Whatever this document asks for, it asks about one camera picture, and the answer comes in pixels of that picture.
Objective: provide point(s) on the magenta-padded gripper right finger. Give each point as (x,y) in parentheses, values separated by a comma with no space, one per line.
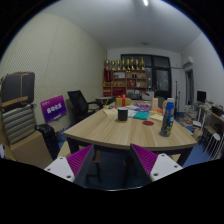
(163,165)

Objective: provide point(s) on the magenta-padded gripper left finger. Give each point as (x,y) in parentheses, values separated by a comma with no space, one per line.
(60,166)

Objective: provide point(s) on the blue drink bottle white cap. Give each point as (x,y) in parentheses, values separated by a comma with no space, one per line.
(167,116)

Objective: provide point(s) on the black suitcase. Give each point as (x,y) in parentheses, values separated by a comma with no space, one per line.
(50,138)

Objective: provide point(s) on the cardboard box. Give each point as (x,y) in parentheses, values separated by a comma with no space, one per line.
(26,151)

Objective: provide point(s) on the flat round red coaster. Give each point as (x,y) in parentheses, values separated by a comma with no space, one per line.
(148,123)

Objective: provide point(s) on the yellow envelope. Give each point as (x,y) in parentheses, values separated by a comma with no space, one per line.
(156,117)

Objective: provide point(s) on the teal book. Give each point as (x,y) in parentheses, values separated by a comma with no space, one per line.
(141,115)

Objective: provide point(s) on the white round stool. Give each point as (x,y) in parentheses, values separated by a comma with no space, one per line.
(213,141)

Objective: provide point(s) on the pile of books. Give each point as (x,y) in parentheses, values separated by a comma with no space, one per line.
(188,115)

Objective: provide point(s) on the purple sign board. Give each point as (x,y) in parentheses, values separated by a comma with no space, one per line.
(53,108)

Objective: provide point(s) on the silver ribbed suitcase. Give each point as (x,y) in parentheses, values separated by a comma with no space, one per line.
(18,125)

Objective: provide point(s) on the white book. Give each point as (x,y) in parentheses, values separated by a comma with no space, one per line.
(131,113)

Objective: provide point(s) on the standing orange card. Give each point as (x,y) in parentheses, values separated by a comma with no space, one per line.
(154,102)

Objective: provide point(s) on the black mug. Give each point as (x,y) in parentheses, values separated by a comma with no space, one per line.
(122,114)

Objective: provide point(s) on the black office chair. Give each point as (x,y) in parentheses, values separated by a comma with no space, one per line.
(78,103)

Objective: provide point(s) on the wooden side desk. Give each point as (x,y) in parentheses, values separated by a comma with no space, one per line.
(213,115)

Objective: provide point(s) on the pale yellow notebook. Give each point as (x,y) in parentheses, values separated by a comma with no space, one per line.
(109,112)

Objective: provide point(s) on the yellow gift box red ribbon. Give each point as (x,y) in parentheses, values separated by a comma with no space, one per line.
(122,101)

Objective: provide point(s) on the black computer monitor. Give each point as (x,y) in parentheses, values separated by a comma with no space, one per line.
(201,96)

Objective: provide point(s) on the small round table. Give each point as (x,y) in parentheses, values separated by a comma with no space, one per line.
(103,99)

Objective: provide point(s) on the dark glass door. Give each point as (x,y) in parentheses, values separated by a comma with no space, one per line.
(160,76)

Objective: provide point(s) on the brown suitcase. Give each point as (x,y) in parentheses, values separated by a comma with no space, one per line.
(16,88)

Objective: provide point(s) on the wooden shelf unit with trophies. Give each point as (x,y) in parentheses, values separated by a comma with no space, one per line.
(128,80)

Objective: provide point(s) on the white air conditioner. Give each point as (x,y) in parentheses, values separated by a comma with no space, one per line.
(187,61)

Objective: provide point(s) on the ceiling light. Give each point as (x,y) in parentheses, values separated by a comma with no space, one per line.
(145,2)

